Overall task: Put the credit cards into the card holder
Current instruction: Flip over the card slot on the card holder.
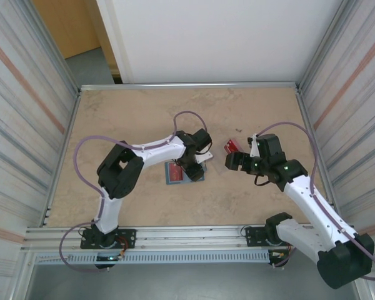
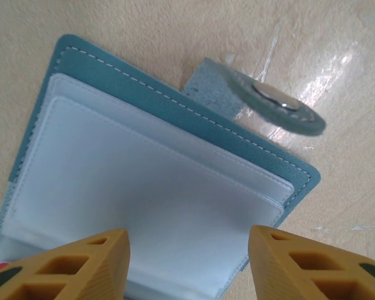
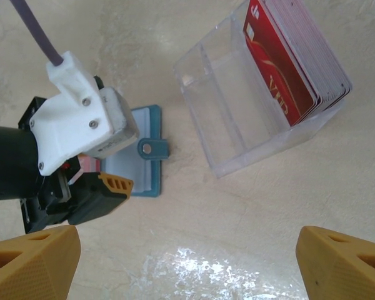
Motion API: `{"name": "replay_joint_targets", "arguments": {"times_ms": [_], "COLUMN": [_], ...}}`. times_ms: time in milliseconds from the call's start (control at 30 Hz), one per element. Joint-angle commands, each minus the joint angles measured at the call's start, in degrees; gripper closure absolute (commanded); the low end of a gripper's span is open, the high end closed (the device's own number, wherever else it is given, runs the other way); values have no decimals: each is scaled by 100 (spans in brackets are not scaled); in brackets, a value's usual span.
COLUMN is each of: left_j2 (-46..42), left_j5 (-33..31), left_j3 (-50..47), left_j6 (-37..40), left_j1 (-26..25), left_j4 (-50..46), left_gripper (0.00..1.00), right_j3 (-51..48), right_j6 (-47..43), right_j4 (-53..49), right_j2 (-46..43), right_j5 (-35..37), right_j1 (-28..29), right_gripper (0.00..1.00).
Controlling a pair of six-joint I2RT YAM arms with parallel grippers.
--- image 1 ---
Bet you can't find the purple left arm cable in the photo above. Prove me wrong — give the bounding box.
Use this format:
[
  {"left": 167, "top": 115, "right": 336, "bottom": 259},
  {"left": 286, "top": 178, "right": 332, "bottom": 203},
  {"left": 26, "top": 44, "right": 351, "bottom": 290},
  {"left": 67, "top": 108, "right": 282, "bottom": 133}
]
[{"left": 59, "top": 111, "right": 209, "bottom": 273}]

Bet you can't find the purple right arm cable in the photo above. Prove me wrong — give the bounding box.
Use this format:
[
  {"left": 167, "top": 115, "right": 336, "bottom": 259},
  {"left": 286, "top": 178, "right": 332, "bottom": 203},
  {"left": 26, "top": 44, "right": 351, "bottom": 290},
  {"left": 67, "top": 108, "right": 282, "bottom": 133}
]
[{"left": 255, "top": 121, "right": 375, "bottom": 281}]

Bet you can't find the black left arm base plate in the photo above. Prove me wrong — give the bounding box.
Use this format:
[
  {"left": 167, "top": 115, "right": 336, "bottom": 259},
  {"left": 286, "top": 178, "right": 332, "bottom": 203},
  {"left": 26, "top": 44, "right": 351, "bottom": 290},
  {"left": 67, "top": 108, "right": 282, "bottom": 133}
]
[{"left": 80, "top": 229, "right": 137, "bottom": 250}]

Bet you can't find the white door frame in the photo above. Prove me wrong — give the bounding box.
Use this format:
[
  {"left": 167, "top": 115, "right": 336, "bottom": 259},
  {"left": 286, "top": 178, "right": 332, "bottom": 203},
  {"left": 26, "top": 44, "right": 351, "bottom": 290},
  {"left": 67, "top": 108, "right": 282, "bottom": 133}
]
[{"left": 95, "top": 0, "right": 135, "bottom": 84}]

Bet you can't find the wide aluminium mounting rail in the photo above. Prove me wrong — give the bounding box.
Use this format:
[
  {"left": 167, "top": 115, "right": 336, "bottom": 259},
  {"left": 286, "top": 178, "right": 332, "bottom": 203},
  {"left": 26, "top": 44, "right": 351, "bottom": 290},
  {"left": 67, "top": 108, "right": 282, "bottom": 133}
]
[{"left": 24, "top": 223, "right": 362, "bottom": 253}]

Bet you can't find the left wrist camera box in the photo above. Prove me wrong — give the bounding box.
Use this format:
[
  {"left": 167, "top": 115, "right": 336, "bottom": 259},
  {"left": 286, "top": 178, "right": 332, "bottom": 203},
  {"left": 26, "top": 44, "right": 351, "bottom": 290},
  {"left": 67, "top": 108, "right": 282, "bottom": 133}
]
[{"left": 195, "top": 151, "right": 214, "bottom": 164}]

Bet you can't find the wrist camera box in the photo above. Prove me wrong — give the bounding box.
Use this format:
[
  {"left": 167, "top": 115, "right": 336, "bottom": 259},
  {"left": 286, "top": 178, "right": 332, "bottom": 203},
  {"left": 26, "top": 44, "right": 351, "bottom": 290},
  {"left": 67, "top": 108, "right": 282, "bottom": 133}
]
[
  {"left": 248, "top": 133, "right": 261, "bottom": 159},
  {"left": 195, "top": 151, "right": 214, "bottom": 164}
]

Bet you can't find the aluminium table edge rail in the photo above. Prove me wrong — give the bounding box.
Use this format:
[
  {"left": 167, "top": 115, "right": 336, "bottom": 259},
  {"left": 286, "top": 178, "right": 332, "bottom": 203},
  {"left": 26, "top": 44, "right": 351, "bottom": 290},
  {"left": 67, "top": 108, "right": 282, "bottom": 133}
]
[{"left": 77, "top": 81, "right": 301, "bottom": 92}]

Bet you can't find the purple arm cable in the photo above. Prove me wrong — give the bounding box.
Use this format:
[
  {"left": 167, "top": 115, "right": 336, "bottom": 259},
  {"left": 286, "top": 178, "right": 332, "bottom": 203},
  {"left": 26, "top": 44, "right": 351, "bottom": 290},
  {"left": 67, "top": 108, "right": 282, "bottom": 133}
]
[
  {"left": 255, "top": 121, "right": 375, "bottom": 281},
  {"left": 59, "top": 111, "right": 209, "bottom": 273}
]

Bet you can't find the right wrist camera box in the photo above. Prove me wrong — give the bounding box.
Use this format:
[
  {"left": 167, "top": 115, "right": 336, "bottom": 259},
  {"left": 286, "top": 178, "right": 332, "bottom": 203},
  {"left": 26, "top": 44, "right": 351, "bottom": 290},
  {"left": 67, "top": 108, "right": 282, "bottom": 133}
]
[{"left": 248, "top": 133, "right": 261, "bottom": 159}]

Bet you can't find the aluminium corner post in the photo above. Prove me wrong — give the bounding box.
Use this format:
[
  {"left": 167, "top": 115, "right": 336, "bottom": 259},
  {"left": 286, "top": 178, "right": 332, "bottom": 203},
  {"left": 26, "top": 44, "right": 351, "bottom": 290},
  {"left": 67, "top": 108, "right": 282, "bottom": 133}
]
[
  {"left": 18, "top": 0, "right": 82, "bottom": 93},
  {"left": 298, "top": 0, "right": 351, "bottom": 90}
]

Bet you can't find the aluminium side rail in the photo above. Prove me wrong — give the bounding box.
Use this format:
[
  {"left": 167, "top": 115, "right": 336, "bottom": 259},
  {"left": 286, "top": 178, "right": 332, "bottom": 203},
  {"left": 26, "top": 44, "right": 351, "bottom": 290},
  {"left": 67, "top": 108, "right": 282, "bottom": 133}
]
[
  {"left": 42, "top": 89, "right": 83, "bottom": 226},
  {"left": 295, "top": 87, "right": 343, "bottom": 223}
]

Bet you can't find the teal card holder wallet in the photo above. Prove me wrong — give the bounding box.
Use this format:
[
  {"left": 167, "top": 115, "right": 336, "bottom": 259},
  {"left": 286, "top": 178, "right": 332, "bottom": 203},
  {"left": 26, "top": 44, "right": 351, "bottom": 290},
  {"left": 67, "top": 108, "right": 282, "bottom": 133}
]
[{"left": 164, "top": 161, "right": 208, "bottom": 186}]

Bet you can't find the small control board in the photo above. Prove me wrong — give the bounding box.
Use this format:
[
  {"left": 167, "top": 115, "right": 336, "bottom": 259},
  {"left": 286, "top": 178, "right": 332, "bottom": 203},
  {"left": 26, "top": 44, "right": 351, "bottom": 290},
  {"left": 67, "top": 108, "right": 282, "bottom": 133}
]
[
  {"left": 268, "top": 249, "right": 290, "bottom": 260},
  {"left": 96, "top": 254, "right": 126, "bottom": 262}
]

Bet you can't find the wooden door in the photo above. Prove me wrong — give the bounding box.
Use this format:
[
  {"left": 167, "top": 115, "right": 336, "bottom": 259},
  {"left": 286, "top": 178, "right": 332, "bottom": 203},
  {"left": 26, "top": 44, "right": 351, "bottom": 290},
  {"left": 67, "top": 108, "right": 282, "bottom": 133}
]
[{"left": 32, "top": 0, "right": 118, "bottom": 76}]

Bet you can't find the grey slotted cable duct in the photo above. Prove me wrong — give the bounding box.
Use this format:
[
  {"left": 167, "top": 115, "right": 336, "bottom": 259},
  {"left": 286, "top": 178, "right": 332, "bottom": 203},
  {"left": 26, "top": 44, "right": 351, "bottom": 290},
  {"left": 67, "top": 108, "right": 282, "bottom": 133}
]
[{"left": 34, "top": 251, "right": 271, "bottom": 265}]

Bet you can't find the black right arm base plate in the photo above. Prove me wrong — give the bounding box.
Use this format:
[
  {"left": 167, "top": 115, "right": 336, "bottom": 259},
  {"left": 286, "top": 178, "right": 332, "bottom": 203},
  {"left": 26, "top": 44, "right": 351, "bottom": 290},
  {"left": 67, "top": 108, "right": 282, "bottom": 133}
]
[{"left": 245, "top": 225, "right": 282, "bottom": 248}]

